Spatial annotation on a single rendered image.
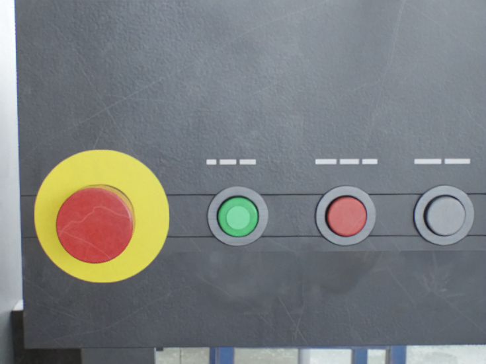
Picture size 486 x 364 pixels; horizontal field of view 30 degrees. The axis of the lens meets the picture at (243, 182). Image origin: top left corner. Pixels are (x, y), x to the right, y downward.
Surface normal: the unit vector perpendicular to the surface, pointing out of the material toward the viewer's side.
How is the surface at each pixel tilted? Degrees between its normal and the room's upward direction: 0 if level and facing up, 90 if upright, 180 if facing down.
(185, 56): 90
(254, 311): 90
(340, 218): 90
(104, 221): 90
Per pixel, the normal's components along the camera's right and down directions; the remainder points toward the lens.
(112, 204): 0.03, 0.11
